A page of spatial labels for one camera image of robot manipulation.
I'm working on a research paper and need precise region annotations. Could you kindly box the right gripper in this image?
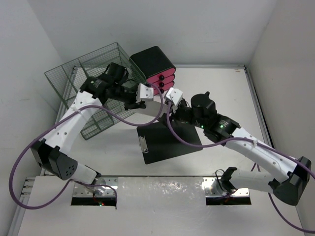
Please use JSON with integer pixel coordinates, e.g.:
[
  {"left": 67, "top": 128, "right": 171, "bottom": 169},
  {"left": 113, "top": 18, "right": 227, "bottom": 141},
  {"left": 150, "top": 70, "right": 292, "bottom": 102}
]
[{"left": 157, "top": 100, "right": 206, "bottom": 130}]

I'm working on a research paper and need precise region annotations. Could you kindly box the pink drawer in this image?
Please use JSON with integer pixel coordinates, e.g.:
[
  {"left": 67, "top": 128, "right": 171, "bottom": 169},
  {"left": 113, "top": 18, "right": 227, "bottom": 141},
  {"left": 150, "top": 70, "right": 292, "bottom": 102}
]
[
  {"left": 147, "top": 74, "right": 175, "bottom": 93},
  {"left": 154, "top": 83, "right": 173, "bottom": 95},
  {"left": 147, "top": 67, "right": 176, "bottom": 84}
]

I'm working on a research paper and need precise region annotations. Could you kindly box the pink top drawer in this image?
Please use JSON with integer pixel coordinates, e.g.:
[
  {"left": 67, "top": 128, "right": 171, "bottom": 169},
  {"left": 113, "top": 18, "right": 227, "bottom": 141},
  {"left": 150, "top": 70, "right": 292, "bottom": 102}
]
[{"left": 147, "top": 67, "right": 176, "bottom": 84}]

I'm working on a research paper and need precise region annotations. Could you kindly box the black clipboard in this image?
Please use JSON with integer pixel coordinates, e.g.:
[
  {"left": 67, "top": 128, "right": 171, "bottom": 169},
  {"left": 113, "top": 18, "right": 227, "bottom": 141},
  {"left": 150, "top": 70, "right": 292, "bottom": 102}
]
[{"left": 136, "top": 122, "right": 203, "bottom": 165}]

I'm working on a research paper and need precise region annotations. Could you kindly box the white clipboard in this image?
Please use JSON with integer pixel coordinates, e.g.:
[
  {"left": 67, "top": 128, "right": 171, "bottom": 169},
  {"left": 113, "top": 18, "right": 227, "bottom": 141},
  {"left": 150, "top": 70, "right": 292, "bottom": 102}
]
[{"left": 134, "top": 101, "right": 168, "bottom": 125}]

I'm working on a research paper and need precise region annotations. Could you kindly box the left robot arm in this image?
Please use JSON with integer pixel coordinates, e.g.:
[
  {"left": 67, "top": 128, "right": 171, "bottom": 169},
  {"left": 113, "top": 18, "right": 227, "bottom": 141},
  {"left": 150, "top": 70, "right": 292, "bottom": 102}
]
[{"left": 31, "top": 62, "right": 153, "bottom": 184}]

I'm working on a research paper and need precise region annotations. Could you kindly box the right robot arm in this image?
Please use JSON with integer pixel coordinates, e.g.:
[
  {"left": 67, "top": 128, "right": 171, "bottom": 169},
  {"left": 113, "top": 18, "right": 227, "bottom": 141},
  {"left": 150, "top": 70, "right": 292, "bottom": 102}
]
[{"left": 168, "top": 89, "right": 312, "bottom": 206}]

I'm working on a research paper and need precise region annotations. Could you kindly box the black drawer cabinet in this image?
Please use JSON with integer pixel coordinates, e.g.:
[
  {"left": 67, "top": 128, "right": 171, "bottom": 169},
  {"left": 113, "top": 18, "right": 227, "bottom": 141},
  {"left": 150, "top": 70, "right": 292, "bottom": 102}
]
[{"left": 130, "top": 46, "right": 176, "bottom": 79}]

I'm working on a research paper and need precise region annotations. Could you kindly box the pink bottom drawer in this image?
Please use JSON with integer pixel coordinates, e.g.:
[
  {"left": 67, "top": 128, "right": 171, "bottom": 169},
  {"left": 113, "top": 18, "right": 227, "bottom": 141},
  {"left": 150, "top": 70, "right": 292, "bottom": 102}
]
[{"left": 154, "top": 83, "right": 173, "bottom": 95}]

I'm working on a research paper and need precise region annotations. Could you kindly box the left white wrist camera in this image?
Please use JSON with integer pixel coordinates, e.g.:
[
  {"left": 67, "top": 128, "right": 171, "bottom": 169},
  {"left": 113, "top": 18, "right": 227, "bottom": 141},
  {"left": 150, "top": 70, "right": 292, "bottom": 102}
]
[{"left": 136, "top": 83, "right": 154, "bottom": 103}]

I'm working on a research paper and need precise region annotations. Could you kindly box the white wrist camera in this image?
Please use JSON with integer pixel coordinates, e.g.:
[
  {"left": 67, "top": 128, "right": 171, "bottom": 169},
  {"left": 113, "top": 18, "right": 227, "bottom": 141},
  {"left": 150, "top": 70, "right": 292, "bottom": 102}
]
[
  {"left": 136, "top": 83, "right": 154, "bottom": 103},
  {"left": 164, "top": 87, "right": 183, "bottom": 113}
]

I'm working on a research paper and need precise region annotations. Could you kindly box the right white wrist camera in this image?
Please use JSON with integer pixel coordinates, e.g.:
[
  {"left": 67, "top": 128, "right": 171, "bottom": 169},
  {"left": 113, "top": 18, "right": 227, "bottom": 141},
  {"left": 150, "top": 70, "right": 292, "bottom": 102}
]
[{"left": 164, "top": 87, "right": 183, "bottom": 113}]

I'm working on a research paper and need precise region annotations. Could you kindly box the green wire mesh organizer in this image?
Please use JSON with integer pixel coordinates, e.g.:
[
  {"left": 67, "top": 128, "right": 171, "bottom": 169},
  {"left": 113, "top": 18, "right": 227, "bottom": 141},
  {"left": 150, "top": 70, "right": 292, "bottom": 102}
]
[{"left": 44, "top": 42, "right": 145, "bottom": 140}]

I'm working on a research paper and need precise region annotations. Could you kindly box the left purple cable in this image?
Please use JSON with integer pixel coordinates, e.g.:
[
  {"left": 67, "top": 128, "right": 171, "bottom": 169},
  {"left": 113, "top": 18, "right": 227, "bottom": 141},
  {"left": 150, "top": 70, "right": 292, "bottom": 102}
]
[{"left": 8, "top": 82, "right": 165, "bottom": 210}]

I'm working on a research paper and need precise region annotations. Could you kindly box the purple cable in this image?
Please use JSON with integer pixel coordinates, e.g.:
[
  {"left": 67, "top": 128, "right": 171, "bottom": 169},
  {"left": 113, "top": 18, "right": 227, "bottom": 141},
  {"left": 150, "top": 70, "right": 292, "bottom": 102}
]
[
  {"left": 166, "top": 103, "right": 315, "bottom": 234},
  {"left": 8, "top": 82, "right": 165, "bottom": 210}
]

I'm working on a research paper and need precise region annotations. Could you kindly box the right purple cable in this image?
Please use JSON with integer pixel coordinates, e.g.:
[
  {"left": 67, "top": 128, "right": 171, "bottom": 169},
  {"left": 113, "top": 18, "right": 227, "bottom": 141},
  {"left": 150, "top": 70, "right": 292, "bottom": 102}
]
[{"left": 166, "top": 103, "right": 315, "bottom": 234}]

